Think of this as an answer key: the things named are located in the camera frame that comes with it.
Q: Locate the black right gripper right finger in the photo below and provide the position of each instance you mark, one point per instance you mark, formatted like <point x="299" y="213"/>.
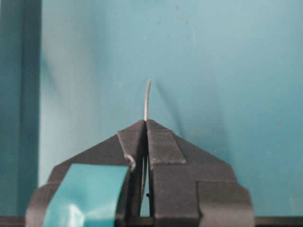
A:
<point x="192" y="188"/>

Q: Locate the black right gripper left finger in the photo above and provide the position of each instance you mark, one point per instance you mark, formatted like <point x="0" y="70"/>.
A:
<point x="126" y="148"/>

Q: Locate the teal tape piece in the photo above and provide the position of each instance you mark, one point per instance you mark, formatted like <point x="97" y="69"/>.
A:
<point x="87" y="197"/>

